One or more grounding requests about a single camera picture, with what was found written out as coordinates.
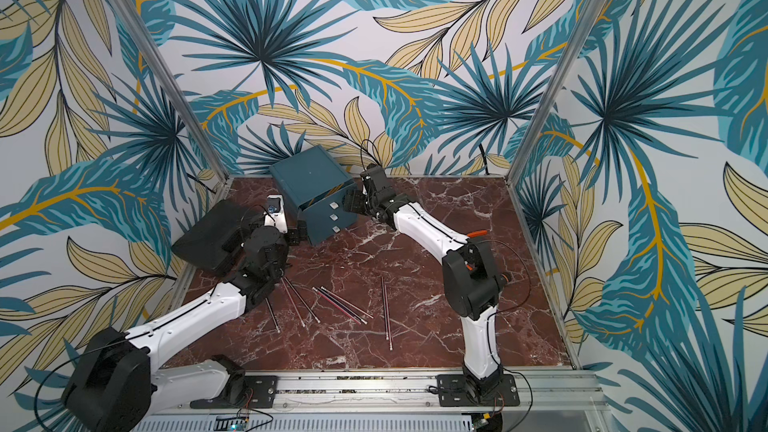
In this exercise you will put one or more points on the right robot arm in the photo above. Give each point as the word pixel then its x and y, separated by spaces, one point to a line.
pixel 471 278

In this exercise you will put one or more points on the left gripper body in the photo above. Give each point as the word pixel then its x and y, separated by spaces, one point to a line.
pixel 291 238

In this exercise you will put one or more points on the orange handled pliers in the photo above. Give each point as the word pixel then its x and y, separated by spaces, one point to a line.
pixel 478 233

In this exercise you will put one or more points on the green circuit board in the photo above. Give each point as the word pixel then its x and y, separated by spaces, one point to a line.
pixel 230 424

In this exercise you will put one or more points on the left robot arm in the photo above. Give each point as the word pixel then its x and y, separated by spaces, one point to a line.
pixel 121 378

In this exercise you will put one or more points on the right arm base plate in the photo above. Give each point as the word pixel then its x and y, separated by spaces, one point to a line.
pixel 458 390

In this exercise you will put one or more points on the black pencil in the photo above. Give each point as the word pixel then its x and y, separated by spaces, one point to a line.
pixel 363 320
pixel 273 315
pixel 303 301
pixel 385 309

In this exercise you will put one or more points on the aluminium front rail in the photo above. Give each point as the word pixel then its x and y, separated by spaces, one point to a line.
pixel 406 390

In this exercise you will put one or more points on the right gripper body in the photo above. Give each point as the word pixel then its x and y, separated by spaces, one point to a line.
pixel 358 197

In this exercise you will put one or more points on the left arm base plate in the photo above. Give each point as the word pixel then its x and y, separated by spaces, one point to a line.
pixel 248 391

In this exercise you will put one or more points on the black cloth cover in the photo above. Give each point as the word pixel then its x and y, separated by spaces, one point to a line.
pixel 215 242

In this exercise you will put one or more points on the teal three-drawer cabinet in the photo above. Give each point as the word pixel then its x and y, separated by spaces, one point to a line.
pixel 313 185

